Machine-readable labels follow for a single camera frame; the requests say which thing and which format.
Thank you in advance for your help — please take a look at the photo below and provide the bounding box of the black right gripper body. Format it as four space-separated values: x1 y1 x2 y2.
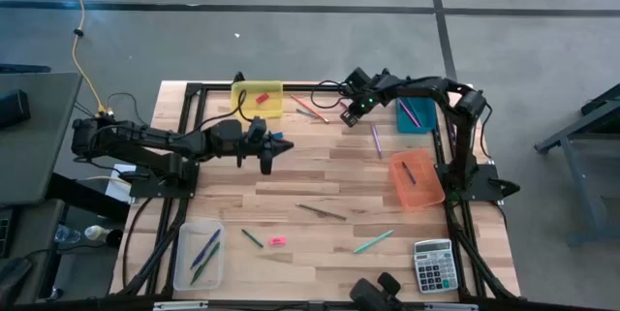
339 65 391 129

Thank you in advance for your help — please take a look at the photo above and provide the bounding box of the orange extension cable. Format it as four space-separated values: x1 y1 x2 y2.
55 0 110 114

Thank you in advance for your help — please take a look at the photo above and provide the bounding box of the orange pencil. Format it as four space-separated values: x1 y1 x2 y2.
289 93 330 125

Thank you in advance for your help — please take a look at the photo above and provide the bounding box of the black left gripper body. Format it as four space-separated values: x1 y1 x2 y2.
207 116 276 177

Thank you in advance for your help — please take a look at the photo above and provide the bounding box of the teal plastic bin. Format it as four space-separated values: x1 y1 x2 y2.
395 96 439 136

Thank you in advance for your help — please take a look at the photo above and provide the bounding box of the grey side desk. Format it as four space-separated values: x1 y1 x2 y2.
0 72 83 205

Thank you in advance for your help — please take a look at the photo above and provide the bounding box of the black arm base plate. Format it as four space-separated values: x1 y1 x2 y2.
129 163 201 200
435 163 522 204

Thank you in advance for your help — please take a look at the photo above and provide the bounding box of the clear plastic bin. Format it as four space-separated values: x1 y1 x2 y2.
172 220 227 292

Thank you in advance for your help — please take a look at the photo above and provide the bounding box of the dark brown pencil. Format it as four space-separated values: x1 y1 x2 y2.
295 202 349 222

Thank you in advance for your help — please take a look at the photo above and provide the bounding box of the thin black floor cable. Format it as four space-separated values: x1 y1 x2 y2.
72 91 152 128

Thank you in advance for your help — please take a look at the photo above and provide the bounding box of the black aluminium table frame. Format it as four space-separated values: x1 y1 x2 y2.
109 67 522 311

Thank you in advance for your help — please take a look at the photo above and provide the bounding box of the clear water bottle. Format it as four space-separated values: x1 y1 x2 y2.
53 224 82 245

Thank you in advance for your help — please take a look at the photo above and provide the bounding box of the orange plastic bin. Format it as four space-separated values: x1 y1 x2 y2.
387 148 447 211

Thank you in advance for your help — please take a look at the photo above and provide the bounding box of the dark blue pen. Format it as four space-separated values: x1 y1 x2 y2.
189 228 222 271

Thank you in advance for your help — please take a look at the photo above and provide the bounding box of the black leader arm handle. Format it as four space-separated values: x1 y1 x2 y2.
348 271 403 311

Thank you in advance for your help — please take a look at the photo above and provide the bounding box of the white paper sheet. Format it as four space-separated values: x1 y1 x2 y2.
104 163 138 204

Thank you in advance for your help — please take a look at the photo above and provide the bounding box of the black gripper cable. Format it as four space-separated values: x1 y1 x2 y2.
191 87 256 136
309 78 351 110

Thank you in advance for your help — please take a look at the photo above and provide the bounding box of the grey desk calculator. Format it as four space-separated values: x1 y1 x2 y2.
412 237 460 295

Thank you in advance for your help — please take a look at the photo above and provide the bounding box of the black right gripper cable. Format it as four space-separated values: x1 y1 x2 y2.
309 78 351 110

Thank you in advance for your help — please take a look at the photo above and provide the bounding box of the pink pencil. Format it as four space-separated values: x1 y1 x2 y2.
397 99 421 129

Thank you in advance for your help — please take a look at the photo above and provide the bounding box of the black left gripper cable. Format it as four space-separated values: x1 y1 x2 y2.
191 87 256 136

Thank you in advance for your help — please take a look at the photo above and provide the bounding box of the mint green pen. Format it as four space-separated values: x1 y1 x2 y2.
353 229 395 255

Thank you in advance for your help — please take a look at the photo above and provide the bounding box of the white bottle black cap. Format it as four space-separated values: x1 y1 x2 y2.
84 224 125 248

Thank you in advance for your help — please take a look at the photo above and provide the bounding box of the purple pencil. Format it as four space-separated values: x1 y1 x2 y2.
370 124 384 160

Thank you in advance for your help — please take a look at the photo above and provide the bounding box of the grey-blue metal table frame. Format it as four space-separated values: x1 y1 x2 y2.
534 82 620 249

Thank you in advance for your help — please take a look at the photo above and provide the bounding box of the silver metal bracket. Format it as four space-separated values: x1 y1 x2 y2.
152 300 209 311
423 302 480 311

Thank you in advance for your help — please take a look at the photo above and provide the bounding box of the yellow translucent plastic bin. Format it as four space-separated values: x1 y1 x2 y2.
230 80 285 119

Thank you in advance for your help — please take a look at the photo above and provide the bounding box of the black speaker box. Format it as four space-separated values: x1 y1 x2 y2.
0 88 32 131

